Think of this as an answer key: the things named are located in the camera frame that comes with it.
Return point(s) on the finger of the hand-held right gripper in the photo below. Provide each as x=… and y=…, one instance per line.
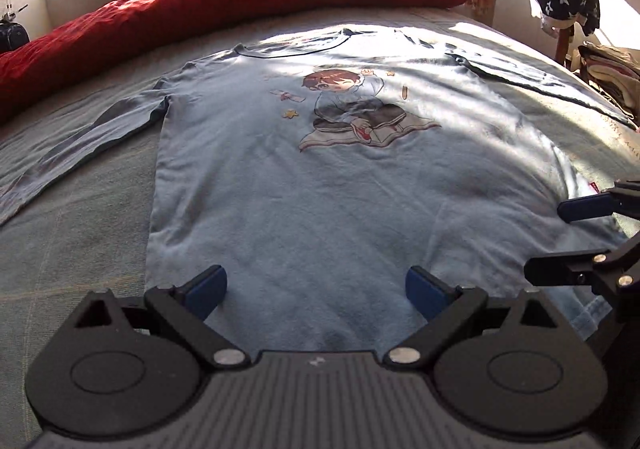
x=585, y=208
x=555, y=269

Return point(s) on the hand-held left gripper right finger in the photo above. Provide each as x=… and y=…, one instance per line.
x=425, y=294

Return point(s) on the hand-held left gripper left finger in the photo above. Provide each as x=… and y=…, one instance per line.
x=206, y=291

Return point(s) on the light blue cartoon print shirt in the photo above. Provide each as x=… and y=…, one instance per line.
x=325, y=189

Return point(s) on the pile of folded clothes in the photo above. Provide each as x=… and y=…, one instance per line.
x=615, y=74

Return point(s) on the grey bed sheet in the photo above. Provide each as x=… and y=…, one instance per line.
x=75, y=239

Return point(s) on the wooden chair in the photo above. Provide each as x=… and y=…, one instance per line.
x=564, y=44

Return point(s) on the red duvet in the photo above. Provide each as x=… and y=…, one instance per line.
x=200, y=4

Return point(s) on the black bag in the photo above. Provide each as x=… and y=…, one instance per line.
x=12, y=36

